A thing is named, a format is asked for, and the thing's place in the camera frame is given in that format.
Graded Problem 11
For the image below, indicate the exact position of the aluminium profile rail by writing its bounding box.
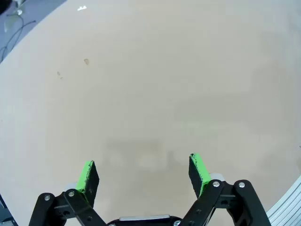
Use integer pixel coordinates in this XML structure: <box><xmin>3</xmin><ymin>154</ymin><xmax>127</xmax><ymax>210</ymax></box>
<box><xmin>265</xmin><ymin>175</ymin><xmax>301</xmax><ymax>226</ymax></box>

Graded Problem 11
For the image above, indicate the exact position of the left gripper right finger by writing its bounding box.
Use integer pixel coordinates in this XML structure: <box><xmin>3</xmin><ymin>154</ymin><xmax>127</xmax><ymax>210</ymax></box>
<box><xmin>180</xmin><ymin>153</ymin><xmax>271</xmax><ymax>226</ymax></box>

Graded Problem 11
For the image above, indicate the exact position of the black floor cable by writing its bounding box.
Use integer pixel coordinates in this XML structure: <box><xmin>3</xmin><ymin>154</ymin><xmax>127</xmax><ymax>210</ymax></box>
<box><xmin>0</xmin><ymin>20</ymin><xmax>36</xmax><ymax>62</ymax></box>

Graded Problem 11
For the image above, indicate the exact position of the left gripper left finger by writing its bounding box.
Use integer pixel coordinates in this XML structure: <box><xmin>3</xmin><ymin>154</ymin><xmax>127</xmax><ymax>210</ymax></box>
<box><xmin>29</xmin><ymin>161</ymin><xmax>106</xmax><ymax>226</ymax></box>

